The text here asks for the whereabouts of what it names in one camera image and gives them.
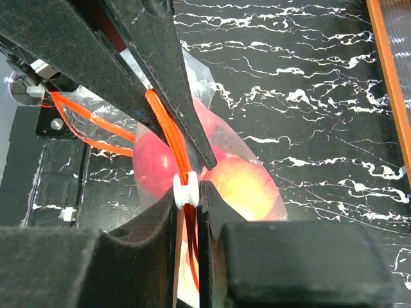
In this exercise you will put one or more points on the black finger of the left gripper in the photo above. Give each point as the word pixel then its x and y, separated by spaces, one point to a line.
pixel 56 33

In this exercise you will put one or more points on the pink red dragonfruit toy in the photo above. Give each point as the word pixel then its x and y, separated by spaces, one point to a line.
pixel 154 165

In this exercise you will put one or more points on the red apple toy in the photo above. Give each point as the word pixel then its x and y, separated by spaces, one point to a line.
pixel 209 122

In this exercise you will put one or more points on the orange zipper bag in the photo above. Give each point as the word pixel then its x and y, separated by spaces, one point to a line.
pixel 203 87
pixel 95 121

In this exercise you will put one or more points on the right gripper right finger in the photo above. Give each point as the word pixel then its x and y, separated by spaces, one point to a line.
pixel 286 264

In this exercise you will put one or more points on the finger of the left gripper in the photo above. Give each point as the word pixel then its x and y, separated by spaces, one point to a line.
pixel 147 29

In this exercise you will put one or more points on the orange yellow peach toy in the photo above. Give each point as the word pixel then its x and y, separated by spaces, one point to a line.
pixel 248 188

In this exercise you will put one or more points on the wooden shelf rack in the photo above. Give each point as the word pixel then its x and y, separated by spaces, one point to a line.
pixel 391 80

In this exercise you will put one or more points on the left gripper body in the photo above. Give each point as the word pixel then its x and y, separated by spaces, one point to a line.
pixel 32 79

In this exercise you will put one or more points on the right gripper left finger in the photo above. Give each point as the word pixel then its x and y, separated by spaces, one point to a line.
pixel 131 266

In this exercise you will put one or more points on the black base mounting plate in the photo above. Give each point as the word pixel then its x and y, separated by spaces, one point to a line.
pixel 42 176

